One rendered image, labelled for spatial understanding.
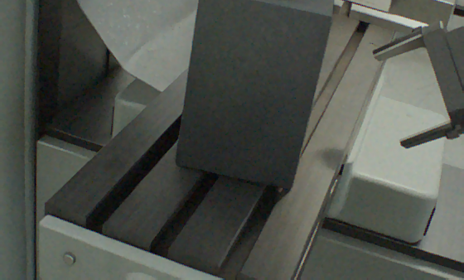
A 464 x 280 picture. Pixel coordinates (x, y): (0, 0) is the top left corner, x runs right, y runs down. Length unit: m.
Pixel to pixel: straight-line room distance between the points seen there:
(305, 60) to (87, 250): 0.26
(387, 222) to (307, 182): 0.30
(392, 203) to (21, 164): 0.59
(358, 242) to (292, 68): 0.46
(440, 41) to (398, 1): 0.45
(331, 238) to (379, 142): 0.16
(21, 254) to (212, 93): 0.70
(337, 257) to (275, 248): 0.42
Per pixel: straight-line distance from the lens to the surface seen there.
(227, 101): 0.66
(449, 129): 0.75
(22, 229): 1.24
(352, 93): 0.93
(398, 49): 0.79
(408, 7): 1.20
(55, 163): 1.15
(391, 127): 1.12
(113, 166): 0.69
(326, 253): 1.04
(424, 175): 1.02
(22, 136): 1.14
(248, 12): 0.62
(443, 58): 0.75
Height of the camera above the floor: 1.34
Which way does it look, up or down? 29 degrees down
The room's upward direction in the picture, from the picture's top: 10 degrees clockwise
